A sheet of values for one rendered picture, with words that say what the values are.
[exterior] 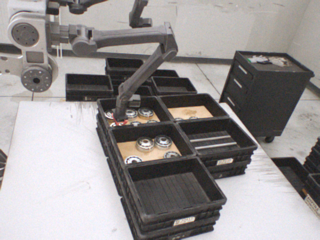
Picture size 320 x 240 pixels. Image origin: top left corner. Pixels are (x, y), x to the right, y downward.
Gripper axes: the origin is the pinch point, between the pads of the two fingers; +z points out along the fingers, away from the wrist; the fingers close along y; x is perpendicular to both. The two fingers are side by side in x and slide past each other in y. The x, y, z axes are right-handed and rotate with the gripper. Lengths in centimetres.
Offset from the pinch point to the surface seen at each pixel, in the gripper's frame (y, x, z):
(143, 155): -23.4, -6.2, 3.7
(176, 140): -20.5, -28.0, 0.0
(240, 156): -43, -57, -1
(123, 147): -14.4, 2.2, 4.0
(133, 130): -10.2, -4.4, -3.7
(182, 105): 15, -54, 1
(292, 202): -71, -79, 15
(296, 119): 63, -282, 83
